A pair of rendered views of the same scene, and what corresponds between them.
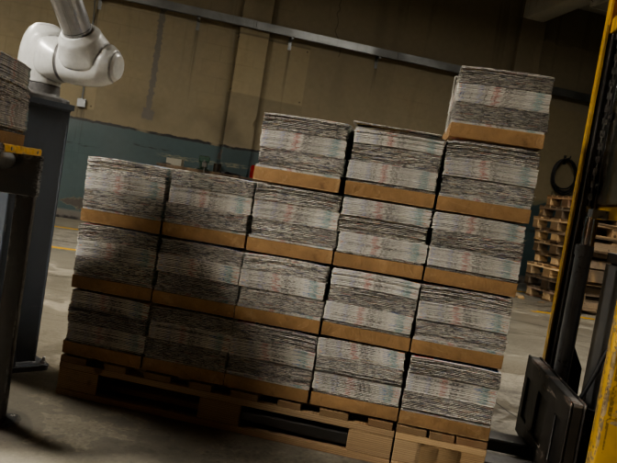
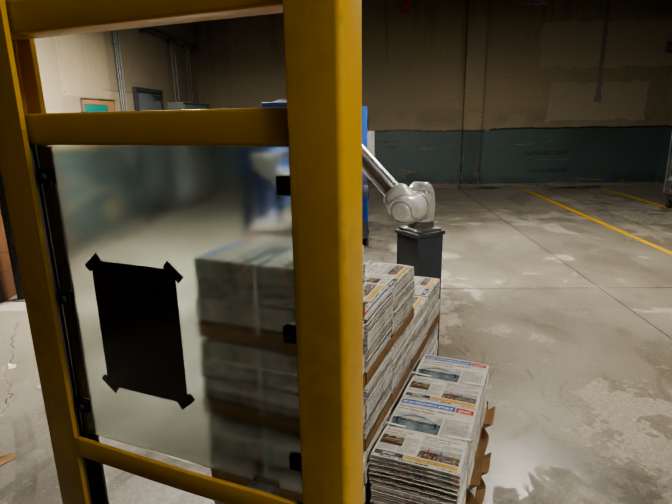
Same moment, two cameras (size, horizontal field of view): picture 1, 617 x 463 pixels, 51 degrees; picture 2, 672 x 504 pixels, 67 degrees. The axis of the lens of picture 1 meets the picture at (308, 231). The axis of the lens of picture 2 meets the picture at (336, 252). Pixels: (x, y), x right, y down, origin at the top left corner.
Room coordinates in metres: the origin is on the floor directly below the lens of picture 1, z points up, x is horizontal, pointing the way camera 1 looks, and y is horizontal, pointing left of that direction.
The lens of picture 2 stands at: (2.67, -1.79, 1.64)
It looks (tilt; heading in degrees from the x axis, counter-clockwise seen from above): 15 degrees down; 105
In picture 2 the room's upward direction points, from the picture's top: 1 degrees counter-clockwise
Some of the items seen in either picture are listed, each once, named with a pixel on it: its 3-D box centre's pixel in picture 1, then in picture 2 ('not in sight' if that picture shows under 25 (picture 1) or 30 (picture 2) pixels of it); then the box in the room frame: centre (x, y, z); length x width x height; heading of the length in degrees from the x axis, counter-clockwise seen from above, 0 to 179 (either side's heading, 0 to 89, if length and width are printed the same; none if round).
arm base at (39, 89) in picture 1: (31, 90); (417, 224); (2.39, 1.09, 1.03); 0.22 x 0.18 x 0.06; 137
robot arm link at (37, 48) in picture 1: (44, 54); (420, 201); (2.40, 1.06, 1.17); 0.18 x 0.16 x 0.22; 77
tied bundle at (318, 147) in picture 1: (309, 157); (358, 298); (2.27, 0.04, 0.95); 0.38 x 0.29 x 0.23; 171
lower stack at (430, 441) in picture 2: not in sight; (435, 471); (2.59, -0.07, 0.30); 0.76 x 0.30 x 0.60; 82
